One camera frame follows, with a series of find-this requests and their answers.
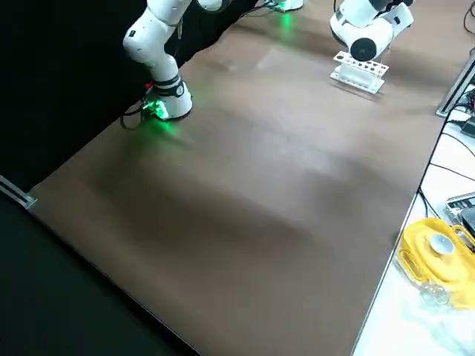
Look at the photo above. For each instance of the clear glass flask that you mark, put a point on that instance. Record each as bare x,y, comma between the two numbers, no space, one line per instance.
434,294

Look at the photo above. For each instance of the clear glass test tube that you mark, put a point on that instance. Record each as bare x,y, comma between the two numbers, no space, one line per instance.
386,57

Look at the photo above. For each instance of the yellow plastic tray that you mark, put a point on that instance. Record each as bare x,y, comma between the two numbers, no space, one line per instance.
415,237

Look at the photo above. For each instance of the white test tube rack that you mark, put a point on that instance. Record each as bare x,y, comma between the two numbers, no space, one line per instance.
367,86

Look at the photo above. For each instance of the aluminium frame post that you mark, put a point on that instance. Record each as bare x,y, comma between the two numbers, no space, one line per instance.
454,89
20,196

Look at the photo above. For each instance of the round silver lid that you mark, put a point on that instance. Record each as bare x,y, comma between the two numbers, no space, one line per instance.
442,244

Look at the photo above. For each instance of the black device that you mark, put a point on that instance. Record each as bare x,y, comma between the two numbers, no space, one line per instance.
469,222
469,128

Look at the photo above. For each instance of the grey power strip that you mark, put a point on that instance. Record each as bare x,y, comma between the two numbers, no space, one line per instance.
458,205

